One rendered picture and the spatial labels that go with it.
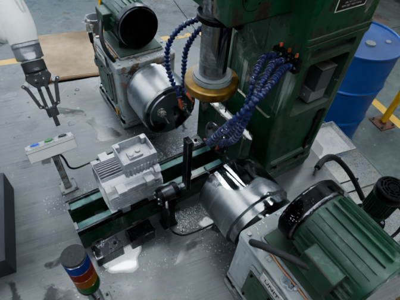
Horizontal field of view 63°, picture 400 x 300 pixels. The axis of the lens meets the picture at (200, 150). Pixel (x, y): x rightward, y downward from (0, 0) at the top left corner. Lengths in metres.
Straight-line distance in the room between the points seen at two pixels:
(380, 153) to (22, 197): 2.65
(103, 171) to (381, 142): 2.58
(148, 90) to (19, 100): 0.86
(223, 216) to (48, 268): 0.66
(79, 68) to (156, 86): 2.03
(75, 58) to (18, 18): 2.25
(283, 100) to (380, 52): 1.48
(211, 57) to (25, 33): 0.60
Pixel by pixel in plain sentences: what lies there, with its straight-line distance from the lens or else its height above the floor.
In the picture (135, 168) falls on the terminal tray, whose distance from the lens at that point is 1.10.
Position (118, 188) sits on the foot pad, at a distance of 1.11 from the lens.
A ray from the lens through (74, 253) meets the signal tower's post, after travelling 0.86.
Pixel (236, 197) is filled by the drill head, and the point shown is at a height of 1.14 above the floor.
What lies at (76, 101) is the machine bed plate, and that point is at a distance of 1.89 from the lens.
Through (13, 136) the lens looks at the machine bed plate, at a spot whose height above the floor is 0.80.
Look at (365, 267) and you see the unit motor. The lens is 0.78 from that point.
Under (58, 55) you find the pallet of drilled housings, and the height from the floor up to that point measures 0.15.
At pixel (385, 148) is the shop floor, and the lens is 3.19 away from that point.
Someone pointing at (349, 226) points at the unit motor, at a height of 1.35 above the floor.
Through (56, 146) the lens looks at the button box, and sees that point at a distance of 1.29.
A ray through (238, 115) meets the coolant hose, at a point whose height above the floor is 1.39.
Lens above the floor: 1.97
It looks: 48 degrees down
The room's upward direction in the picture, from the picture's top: 5 degrees clockwise
